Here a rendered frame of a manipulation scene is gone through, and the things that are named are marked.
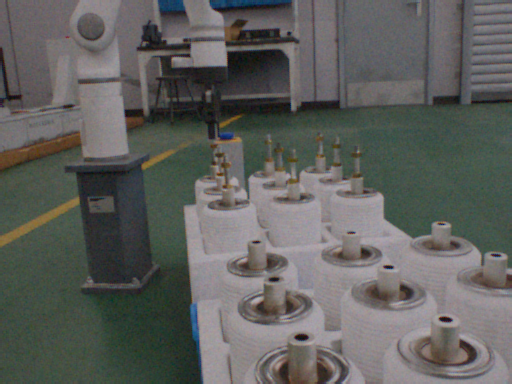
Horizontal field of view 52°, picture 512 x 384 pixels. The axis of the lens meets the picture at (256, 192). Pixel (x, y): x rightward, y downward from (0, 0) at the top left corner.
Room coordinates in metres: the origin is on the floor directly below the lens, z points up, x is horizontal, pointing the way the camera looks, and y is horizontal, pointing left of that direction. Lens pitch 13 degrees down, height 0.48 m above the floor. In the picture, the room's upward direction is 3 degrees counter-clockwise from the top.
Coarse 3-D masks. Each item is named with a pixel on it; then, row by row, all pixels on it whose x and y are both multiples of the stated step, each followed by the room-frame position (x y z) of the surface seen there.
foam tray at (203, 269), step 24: (192, 216) 1.10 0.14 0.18; (192, 240) 0.93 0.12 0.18; (264, 240) 0.91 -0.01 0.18; (336, 240) 0.89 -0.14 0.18; (360, 240) 0.88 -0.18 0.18; (384, 240) 0.87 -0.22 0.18; (408, 240) 0.87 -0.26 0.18; (192, 264) 0.82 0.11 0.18; (216, 264) 0.82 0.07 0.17; (312, 264) 0.85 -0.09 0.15; (192, 288) 0.82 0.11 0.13; (216, 288) 0.82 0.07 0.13
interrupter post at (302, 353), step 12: (288, 336) 0.37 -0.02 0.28; (300, 336) 0.37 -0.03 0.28; (312, 336) 0.37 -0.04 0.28; (288, 348) 0.37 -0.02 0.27; (300, 348) 0.36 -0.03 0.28; (312, 348) 0.36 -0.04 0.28; (288, 360) 0.37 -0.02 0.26; (300, 360) 0.36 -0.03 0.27; (312, 360) 0.36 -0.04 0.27; (288, 372) 0.37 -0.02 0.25; (300, 372) 0.36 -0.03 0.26; (312, 372) 0.36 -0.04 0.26
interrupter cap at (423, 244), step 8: (416, 240) 0.66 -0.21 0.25; (424, 240) 0.65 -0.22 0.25; (456, 240) 0.65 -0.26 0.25; (464, 240) 0.64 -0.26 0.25; (416, 248) 0.62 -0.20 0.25; (424, 248) 0.62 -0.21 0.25; (432, 248) 0.63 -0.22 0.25; (456, 248) 0.62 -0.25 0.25; (464, 248) 0.62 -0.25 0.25; (440, 256) 0.60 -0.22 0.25; (448, 256) 0.60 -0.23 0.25; (456, 256) 0.60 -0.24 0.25
